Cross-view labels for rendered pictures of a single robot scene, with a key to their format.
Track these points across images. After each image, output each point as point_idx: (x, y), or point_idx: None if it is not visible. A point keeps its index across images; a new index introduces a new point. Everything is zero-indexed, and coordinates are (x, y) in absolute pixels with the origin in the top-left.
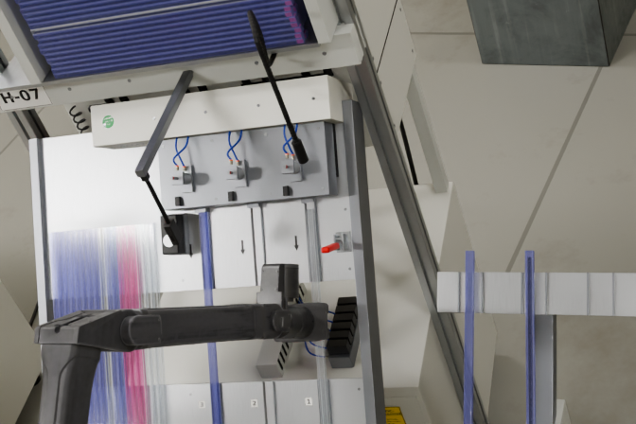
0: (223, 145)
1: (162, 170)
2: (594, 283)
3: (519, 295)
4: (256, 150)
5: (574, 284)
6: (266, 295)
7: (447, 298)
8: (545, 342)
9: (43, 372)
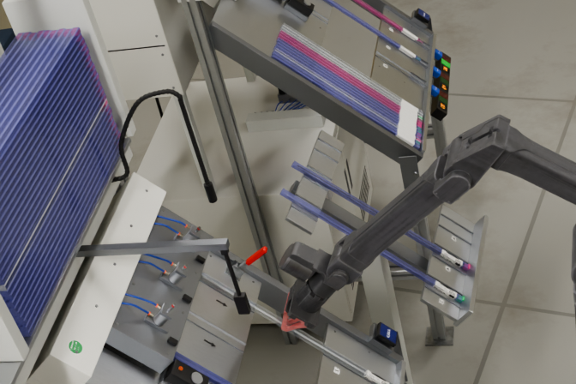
0: (141, 278)
1: (138, 339)
2: (321, 149)
3: (316, 186)
4: (159, 259)
5: (318, 158)
6: (318, 261)
7: (305, 222)
8: (334, 207)
9: (525, 154)
